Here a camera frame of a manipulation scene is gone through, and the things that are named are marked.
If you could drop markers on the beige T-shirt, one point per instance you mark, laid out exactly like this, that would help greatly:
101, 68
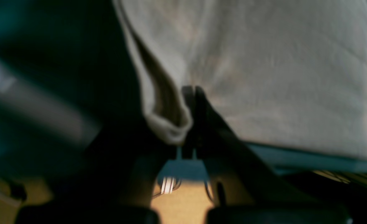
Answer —
285, 73

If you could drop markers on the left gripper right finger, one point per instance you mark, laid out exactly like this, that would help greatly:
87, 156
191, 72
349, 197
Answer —
245, 190

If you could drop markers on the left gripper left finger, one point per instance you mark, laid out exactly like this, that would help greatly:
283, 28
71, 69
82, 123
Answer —
117, 188

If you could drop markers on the blue table cloth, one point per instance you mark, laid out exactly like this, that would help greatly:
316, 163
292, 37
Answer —
65, 73

